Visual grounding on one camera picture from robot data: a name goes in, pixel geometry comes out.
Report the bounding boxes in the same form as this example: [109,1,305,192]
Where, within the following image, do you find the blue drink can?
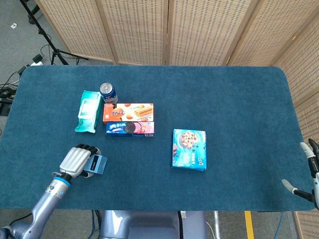
[100,83,119,105]

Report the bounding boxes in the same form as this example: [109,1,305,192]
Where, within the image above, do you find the orange egg roll box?
[103,103,155,122]

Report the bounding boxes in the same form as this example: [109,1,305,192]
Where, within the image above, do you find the blue Oreo cookie box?
[105,121,155,137]

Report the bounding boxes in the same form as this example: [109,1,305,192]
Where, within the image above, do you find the teal felt table cloth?
[0,65,316,212]

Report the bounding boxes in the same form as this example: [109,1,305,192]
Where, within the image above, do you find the black floor cables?
[0,66,28,117]

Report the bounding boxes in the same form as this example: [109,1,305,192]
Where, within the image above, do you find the green wet wipes pack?
[74,90,103,134]

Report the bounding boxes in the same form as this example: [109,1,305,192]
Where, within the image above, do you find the white power strip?
[29,55,44,66]

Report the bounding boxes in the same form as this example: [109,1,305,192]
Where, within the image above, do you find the small blue box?
[83,154,108,175]

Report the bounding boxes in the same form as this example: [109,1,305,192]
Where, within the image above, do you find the blue chocolate chip cookie box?
[171,128,207,172]

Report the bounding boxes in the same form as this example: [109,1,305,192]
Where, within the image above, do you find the grey-blue robot torso base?
[99,210,207,239]

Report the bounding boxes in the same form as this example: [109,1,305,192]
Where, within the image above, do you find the black tripod stand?
[19,0,88,66]

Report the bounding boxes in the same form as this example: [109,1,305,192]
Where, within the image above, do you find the blue cable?
[91,210,97,239]
[273,211,286,239]

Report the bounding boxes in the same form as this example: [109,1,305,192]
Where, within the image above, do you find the metal table leg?
[213,211,221,239]

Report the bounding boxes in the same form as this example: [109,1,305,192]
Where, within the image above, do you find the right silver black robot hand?
[281,138,319,210]

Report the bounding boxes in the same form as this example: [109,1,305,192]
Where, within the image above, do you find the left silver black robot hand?
[59,143,102,179]

